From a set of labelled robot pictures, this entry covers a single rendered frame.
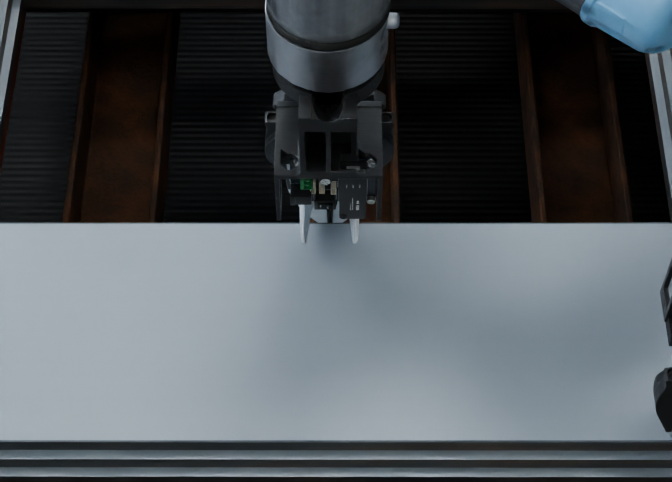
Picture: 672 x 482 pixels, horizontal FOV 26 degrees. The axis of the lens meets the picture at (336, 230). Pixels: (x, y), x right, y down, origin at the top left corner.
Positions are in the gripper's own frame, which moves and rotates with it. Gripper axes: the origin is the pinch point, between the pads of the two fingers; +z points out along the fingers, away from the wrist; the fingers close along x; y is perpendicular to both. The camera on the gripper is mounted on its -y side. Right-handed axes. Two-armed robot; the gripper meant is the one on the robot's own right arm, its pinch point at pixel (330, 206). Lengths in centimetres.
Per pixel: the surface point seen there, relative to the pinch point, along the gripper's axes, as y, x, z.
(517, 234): 2.1, 14.0, 0.7
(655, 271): 5.3, 23.8, 0.6
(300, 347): 11.7, -2.0, 0.6
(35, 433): 18.5, -19.9, 0.5
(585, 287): 6.7, 18.6, 0.6
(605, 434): 18.5, 18.8, 0.5
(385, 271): 5.4, 4.1, 0.6
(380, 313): 8.9, 3.7, 0.6
